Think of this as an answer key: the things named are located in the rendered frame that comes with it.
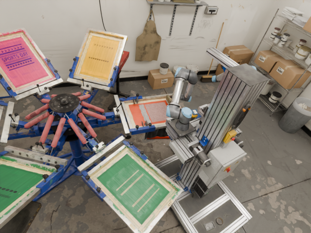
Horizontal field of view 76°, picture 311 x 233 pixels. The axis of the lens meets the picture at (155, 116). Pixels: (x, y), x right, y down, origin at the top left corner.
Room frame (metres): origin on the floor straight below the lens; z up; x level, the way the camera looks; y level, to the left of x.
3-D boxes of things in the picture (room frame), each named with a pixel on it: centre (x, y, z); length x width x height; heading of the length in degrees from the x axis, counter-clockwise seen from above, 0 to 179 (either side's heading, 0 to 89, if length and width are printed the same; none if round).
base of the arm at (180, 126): (1.48, -0.30, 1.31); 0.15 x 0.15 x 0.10
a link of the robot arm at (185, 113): (1.48, -0.30, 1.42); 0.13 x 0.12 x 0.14; 86
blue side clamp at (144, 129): (1.56, 0.12, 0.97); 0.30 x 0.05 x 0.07; 117
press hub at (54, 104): (1.44, 0.97, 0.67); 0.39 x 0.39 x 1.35
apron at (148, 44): (3.91, 0.43, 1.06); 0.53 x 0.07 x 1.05; 117
